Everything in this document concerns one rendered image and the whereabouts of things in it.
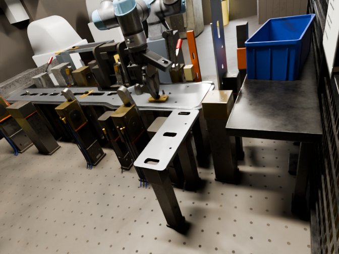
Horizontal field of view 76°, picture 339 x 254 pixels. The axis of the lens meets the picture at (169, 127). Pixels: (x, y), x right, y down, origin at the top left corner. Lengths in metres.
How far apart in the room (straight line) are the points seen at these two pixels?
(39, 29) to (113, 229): 3.13
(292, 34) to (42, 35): 3.18
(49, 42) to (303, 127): 3.39
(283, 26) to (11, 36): 3.56
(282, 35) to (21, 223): 1.35
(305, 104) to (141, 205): 0.66
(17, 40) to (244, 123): 3.72
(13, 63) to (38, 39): 0.50
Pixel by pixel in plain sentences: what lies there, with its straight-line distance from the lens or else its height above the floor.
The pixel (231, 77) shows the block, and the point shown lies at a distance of 0.77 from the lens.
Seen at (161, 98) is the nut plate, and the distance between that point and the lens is 0.89.
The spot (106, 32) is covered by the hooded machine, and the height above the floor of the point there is 0.85.
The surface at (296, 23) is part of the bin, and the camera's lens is 1.08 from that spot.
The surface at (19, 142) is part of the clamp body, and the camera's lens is 1.69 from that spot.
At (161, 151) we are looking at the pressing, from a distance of 0.62.
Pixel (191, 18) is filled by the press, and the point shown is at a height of 0.48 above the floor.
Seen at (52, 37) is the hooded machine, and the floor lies 1.12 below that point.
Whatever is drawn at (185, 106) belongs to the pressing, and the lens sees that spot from 0.80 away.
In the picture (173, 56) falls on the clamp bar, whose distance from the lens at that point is 1.01.
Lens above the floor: 1.39
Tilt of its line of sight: 33 degrees down
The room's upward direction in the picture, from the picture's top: 16 degrees counter-clockwise
